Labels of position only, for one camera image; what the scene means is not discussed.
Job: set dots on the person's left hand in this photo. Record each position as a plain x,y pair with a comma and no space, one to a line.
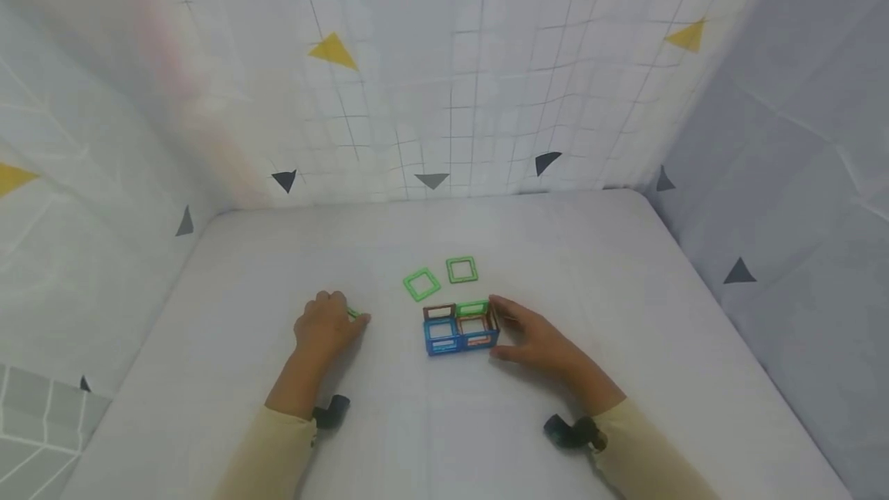
321,328

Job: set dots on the orange square magnetic tile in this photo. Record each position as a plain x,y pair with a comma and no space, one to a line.
474,319

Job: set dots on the person's right forearm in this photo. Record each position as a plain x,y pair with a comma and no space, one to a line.
646,454

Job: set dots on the brown square magnetic tile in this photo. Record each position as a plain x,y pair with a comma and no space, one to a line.
438,308

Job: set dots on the person's left forearm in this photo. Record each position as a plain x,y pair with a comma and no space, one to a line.
278,438

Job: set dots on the green square magnetic tile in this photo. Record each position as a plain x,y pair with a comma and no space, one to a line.
422,284
462,269
472,304
353,314

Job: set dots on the person's right hand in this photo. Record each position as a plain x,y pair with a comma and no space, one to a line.
545,347

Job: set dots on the person's left fingers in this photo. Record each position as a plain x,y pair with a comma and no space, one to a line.
330,299

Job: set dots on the black wrist band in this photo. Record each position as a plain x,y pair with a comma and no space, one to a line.
573,432
332,411

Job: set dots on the person's right thumb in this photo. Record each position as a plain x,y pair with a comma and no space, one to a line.
505,354

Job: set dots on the person's right index finger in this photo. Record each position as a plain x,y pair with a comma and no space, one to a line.
505,305

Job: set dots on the blue square magnetic tile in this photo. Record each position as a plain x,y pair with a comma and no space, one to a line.
442,346
479,342

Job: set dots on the person's left thumb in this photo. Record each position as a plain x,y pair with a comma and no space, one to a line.
359,325

